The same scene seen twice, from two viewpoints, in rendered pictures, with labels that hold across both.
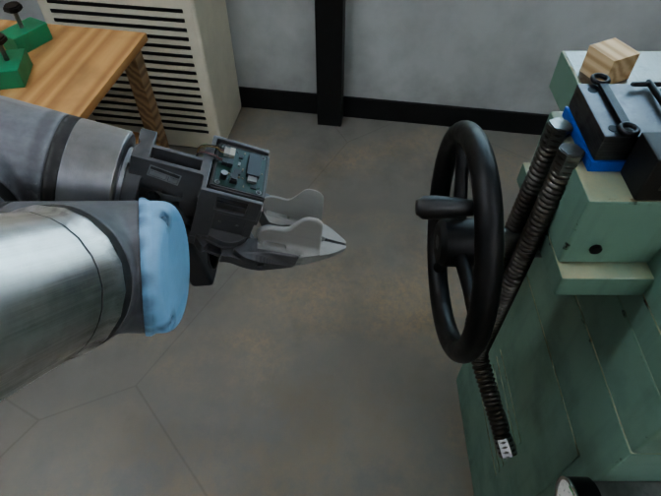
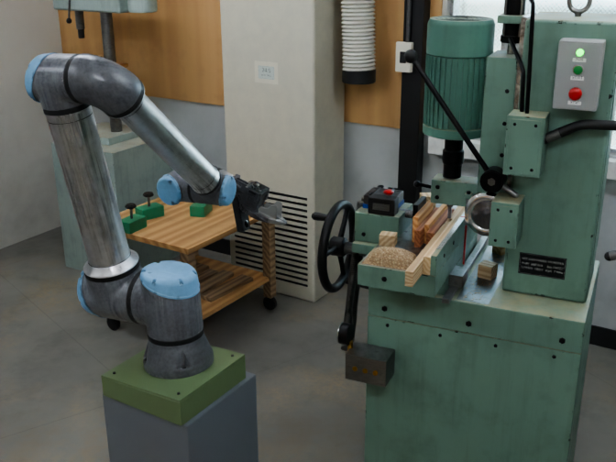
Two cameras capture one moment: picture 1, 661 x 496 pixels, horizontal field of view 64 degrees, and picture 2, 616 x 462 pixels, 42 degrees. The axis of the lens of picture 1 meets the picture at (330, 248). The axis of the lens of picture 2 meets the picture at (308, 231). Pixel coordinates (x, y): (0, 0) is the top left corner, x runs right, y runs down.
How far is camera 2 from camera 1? 2.01 m
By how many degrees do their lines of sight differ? 35
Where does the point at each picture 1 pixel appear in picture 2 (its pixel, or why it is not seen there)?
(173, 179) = (239, 186)
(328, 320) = (335, 396)
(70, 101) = (224, 225)
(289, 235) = (267, 211)
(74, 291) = (211, 170)
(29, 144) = not seen: hidden behind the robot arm
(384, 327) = not seen: hidden behind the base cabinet
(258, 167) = (263, 189)
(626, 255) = (375, 239)
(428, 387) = not seen: hidden behind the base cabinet
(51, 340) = (205, 173)
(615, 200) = (362, 212)
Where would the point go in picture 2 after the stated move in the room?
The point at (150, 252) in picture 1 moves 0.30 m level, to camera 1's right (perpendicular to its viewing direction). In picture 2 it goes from (225, 179) to (323, 192)
